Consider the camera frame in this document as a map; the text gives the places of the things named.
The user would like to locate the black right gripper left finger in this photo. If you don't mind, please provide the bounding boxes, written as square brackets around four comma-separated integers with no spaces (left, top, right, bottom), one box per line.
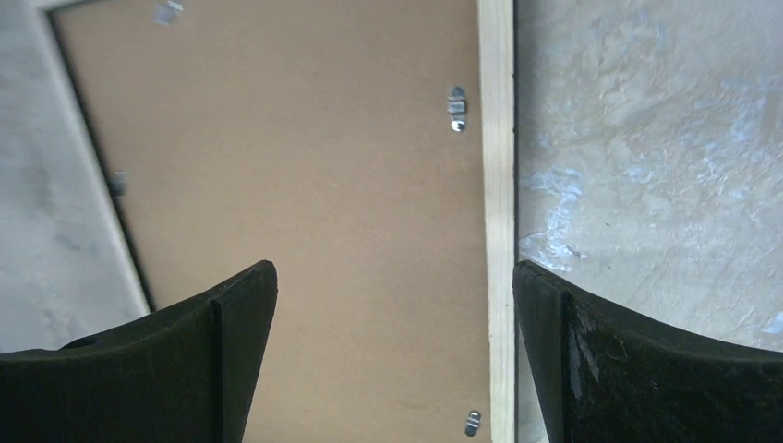
[1,260,278,442]

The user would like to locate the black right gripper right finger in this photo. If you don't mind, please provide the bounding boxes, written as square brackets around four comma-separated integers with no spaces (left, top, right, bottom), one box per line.
[512,260,782,442]

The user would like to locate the brown backing board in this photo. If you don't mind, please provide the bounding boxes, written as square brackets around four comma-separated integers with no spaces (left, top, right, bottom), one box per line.
[52,0,492,443]

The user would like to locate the wooden picture frame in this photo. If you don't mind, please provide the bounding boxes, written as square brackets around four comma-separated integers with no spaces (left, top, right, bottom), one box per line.
[27,0,518,443]

